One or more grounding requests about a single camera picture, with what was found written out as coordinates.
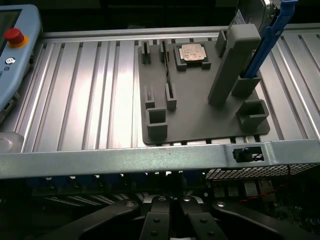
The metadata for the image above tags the silver USB port block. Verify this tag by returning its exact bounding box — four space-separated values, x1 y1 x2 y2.
228 181 241 198
215 181 228 198

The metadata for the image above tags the silver network port block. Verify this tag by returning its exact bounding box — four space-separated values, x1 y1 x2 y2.
243 180 276 201

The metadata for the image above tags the black open PC case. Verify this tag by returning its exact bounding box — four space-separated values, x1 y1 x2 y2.
0 131 320 240

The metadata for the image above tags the green motherboard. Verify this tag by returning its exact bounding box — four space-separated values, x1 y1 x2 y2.
207 197 320 233

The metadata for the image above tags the grey parts rack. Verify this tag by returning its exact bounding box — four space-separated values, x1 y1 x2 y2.
138 23 272 146

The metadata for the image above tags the silver CPU chip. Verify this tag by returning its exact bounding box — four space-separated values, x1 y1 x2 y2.
178 42 205 62

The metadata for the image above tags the hard disk in blue caddy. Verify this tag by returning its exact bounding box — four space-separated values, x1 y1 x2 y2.
231 0 297 79

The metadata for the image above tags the light blue teach pendant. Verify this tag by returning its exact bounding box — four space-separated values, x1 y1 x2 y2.
0 4 43 123

